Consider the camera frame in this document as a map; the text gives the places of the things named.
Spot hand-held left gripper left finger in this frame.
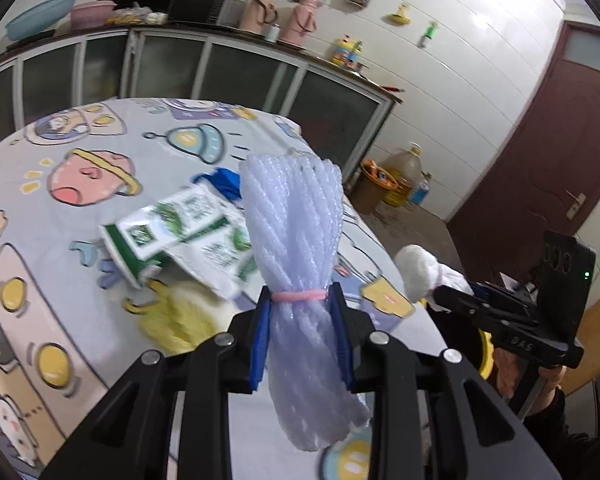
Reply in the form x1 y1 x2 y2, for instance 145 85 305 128
40 298 273 480

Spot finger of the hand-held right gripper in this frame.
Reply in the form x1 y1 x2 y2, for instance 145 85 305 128
432 285 537 334
467 280 535 306

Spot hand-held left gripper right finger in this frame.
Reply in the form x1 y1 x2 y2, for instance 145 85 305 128
329 284 564 480

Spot white foam ball wrap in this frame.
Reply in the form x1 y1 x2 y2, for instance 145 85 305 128
395 244 477 308

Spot white foam fruit net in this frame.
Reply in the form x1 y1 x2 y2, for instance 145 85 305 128
239 152 372 452

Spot person's right forearm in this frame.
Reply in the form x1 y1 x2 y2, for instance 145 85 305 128
520 387 600 480

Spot person's right hand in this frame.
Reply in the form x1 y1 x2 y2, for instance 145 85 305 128
494 347 567 401

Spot light wooden board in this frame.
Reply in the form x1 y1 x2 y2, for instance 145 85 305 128
559 294 600 397

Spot yellow foam fruit net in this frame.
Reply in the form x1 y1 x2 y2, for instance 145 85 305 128
137 282 233 357

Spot white green milk pouch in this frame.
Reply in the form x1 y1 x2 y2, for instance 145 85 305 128
167 220 262 302

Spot blue water bottle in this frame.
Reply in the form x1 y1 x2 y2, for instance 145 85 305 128
410 172 432 205

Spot dark brown door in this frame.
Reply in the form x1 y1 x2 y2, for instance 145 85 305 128
446 16 600 282

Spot large cooking oil jug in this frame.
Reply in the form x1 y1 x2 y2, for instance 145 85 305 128
382 142 424 207

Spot green white milk carton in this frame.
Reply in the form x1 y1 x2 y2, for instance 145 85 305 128
99 184 247 288

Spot orange plastic bin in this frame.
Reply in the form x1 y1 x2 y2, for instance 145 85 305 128
352 158 399 214

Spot cartoon printed blanket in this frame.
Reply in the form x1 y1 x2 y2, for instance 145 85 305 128
0 97 451 480

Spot glass door kitchen cabinets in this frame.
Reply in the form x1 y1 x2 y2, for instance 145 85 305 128
0 24 397 177

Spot yellow dish soap bottle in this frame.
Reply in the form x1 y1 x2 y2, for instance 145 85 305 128
329 34 352 67

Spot pink thermos black lid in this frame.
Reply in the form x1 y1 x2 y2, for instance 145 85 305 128
239 0 279 36

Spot black microwave oven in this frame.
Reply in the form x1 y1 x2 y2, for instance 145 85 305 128
167 0 246 26

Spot clear bags of food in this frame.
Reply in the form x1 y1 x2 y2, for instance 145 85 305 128
104 2 169 26

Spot pink plastic basin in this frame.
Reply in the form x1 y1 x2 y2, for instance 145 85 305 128
69 1 117 30

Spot blue plastic basket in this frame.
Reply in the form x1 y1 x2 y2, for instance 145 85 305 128
4 0 81 42

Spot green white wall hanger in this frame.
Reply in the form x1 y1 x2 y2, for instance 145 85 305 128
419 20 439 49

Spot yellow wall hook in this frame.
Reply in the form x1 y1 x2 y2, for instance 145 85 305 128
387 3 414 25

